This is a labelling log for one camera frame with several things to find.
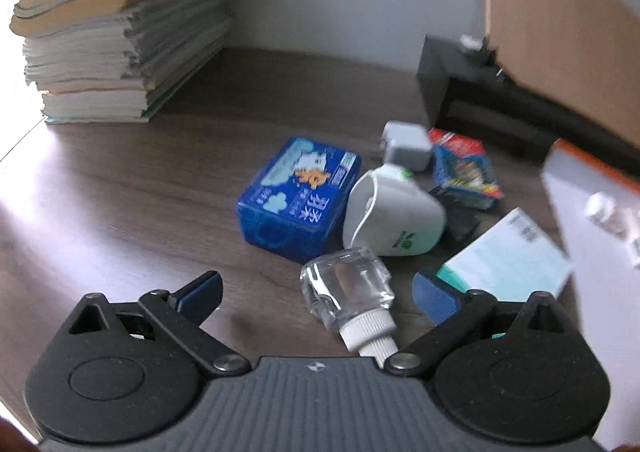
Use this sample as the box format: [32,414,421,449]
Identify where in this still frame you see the teal and white box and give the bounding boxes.
[436,207,573,303]

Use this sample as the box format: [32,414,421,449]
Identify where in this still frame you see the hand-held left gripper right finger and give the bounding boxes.
[384,272,581,379]

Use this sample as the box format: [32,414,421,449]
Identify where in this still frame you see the stack of books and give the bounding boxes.
[0,0,236,125]

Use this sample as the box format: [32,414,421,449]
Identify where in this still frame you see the black desk riser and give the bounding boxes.
[416,35,606,165]

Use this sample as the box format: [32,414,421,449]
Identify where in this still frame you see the wooden board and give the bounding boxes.
[482,0,640,148]

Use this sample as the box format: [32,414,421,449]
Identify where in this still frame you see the white mosquito repellent heater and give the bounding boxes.
[342,163,447,258]

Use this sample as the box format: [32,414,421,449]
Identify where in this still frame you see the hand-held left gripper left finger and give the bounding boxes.
[65,271,252,379]

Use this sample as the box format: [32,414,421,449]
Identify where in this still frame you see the orange and white box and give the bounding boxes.
[541,139,640,450]

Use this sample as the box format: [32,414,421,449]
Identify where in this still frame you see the clear bottle with white cap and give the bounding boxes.
[300,246,398,358]

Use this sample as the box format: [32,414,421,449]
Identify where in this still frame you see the white charger adapter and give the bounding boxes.
[380,121,433,172]

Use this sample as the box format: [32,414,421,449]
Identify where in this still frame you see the red and blue small box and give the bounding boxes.
[429,128,505,210]

